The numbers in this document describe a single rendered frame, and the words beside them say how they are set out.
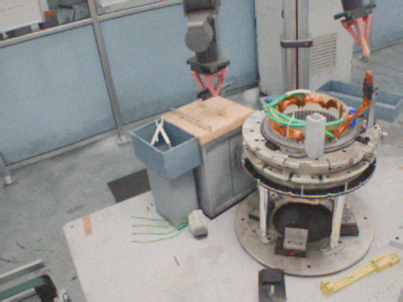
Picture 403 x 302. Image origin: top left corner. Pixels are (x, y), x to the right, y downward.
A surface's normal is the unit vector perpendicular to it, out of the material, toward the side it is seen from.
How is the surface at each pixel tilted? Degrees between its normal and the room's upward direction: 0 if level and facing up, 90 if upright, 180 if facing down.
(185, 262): 0
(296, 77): 90
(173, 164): 90
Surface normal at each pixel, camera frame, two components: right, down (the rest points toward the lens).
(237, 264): -0.11, -0.84
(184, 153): 0.62, 0.36
